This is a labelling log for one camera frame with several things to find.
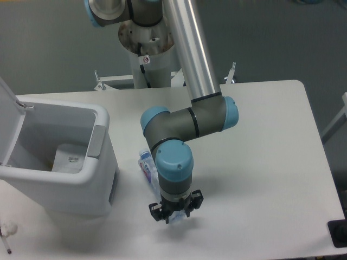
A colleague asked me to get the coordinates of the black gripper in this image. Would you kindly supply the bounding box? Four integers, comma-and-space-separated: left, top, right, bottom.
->
149, 190, 203, 224

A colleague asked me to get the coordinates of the clear plastic water bottle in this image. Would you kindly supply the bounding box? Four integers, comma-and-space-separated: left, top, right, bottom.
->
138, 149, 186, 224

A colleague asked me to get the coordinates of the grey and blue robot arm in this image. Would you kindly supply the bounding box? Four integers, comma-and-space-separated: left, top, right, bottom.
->
85, 1, 239, 221

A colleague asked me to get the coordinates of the white open trash can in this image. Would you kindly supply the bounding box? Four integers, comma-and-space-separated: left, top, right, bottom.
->
1, 82, 119, 216

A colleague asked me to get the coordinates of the black object at table corner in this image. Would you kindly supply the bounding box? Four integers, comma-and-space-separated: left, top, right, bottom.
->
327, 219, 346, 248

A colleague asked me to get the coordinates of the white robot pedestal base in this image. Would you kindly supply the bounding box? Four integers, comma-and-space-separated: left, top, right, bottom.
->
94, 20, 237, 92

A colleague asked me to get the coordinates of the white frame at right edge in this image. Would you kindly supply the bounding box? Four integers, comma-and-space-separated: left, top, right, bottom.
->
320, 92, 346, 145

